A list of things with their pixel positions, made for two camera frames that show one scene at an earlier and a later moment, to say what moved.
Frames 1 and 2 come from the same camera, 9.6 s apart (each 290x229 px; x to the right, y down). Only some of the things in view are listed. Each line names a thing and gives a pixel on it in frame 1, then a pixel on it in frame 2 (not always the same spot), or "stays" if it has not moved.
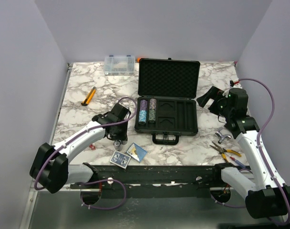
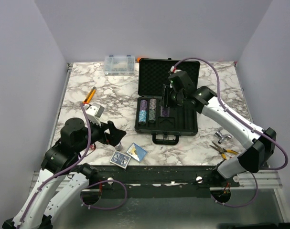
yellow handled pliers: [222, 150] stays
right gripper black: [214, 93] -> [166, 97]
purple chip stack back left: [143, 105] stays
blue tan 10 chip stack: [118, 145] stays
